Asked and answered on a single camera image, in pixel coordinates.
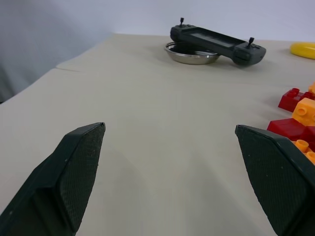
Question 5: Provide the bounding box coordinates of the dark grey handheld remote controller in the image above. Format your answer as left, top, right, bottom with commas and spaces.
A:
170, 17, 267, 68

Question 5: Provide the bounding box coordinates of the red building block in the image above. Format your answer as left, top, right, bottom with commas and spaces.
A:
278, 88, 315, 113
266, 118, 315, 143

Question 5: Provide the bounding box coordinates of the yellow plastic bowl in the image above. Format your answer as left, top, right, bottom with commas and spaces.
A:
290, 42, 315, 60

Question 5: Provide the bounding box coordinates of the round stainless steel dish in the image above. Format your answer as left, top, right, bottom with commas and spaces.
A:
164, 41, 221, 65

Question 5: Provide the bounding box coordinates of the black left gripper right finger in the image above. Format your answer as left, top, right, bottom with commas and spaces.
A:
234, 124, 315, 236

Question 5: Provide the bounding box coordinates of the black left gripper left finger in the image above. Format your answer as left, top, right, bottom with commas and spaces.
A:
0, 122, 106, 236

